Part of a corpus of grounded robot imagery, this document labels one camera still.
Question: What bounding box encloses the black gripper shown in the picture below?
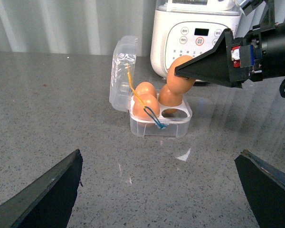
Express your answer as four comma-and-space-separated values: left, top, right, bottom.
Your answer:
174, 25, 263, 88

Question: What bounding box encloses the grey curtain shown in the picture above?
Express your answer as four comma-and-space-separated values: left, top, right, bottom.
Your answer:
0, 0, 285, 57

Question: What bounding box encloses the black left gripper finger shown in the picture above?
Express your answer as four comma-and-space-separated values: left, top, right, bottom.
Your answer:
0, 149, 83, 228

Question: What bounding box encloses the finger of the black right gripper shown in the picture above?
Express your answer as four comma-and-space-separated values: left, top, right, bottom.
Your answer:
235, 150, 285, 228

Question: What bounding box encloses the brown egg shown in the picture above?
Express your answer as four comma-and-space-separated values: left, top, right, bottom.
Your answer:
135, 81, 157, 98
167, 55, 196, 94
158, 84, 182, 107
133, 94, 160, 120

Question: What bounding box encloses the white Joyoung soy milk maker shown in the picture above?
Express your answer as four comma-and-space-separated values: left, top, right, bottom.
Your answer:
150, 0, 242, 78

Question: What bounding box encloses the blue rubber band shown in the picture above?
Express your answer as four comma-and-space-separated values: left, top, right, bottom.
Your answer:
143, 106, 168, 130

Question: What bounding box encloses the clear plastic egg box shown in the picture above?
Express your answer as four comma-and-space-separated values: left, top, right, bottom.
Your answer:
109, 36, 192, 138

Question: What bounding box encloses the brown egg in box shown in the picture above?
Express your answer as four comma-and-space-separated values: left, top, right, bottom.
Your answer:
158, 84, 182, 107
135, 81, 157, 98
133, 94, 160, 120

